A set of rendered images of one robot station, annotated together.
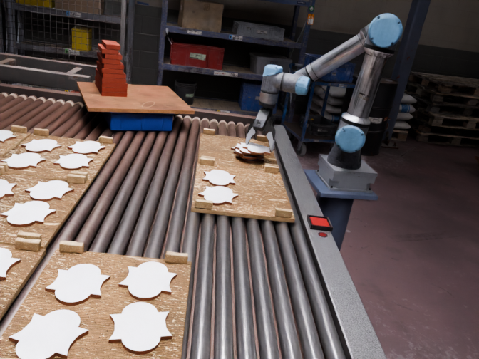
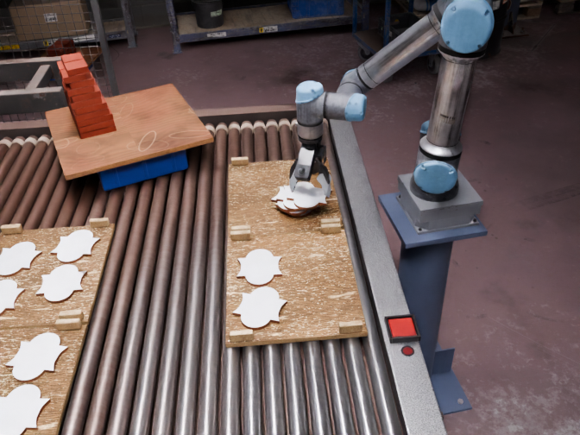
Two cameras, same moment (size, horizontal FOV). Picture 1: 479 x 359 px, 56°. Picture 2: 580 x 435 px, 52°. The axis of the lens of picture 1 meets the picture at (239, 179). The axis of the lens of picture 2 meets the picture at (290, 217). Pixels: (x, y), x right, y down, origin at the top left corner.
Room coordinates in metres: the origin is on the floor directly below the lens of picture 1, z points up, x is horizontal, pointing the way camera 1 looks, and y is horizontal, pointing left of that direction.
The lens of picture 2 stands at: (0.34, -0.09, 2.06)
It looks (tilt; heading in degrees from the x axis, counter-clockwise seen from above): 37 degrees down; 3
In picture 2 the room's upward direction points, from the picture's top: 3 degrees counter-clockwise
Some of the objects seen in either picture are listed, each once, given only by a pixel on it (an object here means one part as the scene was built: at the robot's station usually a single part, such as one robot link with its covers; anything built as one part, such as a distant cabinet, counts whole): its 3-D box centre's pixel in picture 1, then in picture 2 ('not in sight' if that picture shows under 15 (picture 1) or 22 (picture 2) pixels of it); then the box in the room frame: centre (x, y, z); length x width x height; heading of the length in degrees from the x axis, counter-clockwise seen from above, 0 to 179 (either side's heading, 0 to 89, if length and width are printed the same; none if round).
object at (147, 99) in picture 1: (132, 97); (125, 126); (2.24, 0.61, 1.03); 0.50 x 0.50 x 0.02; 27
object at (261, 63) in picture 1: (269, 65); not in sight; (6.08, -0.16, 0.76); 0.50 x 0.36 x 0.24; 109
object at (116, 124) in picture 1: (136, 112); (135, 148); (2.19, 0.57, 0.97); 0.31 x 0.31 x 0.10; 27
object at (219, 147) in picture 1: (237, 152); (281, 195); (1.94, 0.03, 0.93); 0.41 x 0.35 x 0.02; 6
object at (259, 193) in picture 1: (240, 189); (291, 282); (1.53, -0.01, 0.93); 0.41 x 0.35 x 0.02; 6
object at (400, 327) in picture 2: (319, 223); (401, 328); (1.36, -0.29, 0.92); 0.06 x 0.06 x 0.01; 6
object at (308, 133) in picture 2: (267, 97); (309, 128); (1.87, -0.06, 1.21); 0.08 x 0.08 x 0.05
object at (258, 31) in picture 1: (257, 30); not in sight; (6.03, 0.06, 1.16); 0.60 x 0.40 x 0.15; 106
